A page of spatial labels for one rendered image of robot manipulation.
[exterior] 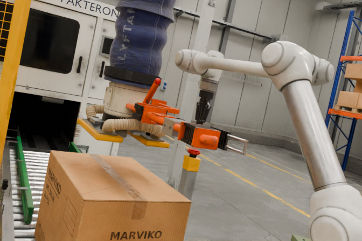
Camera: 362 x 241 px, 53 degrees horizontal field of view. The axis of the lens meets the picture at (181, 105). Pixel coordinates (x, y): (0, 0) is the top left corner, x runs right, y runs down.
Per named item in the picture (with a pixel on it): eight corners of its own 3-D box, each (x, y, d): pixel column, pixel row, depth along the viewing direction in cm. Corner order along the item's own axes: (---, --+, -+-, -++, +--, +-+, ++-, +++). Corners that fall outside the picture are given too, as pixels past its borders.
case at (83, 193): (33, 234, 164) (50, 150, 163) (116, 232, 185) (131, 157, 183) (60, 321, 113) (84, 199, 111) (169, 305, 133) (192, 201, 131)
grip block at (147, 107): (130, 118, 126) (134, 101, 125) (155, 121, 130) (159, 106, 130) (139, 122, 118) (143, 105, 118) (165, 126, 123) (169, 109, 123)
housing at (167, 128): (160, 131, 107) (163, 116, 107) (180, 134, 110) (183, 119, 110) (170, 136, 101) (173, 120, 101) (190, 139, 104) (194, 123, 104)
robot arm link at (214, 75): (209, 80, 195) (192, 75, 186) (216, 52, 194) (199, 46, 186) (223, 83, 187) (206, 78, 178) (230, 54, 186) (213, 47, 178)
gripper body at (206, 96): (217, 93, 185) (213, 110, 186) (209, 91, 193) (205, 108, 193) (204, 90, 182) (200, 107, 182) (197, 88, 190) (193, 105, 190)
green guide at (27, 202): (5, 144, 310) (7, 134, 310) (18, 145, 315) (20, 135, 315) (7, 224, 168) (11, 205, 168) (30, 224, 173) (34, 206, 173)
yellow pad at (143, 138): (118, 128, 164) (120, 117, 164) (138, 130, 169) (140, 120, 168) (145, 146, 134) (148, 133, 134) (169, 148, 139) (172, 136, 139)
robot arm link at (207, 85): (213, 81, 193) (210, 92, 194) (198, 77, 190) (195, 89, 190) (221, 83, 185) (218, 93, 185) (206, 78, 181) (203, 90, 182)
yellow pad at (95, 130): (76, 122, 155) (78, 111, 155) (99, 125, 160) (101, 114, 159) (95, 140, 125) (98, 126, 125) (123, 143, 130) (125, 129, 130)
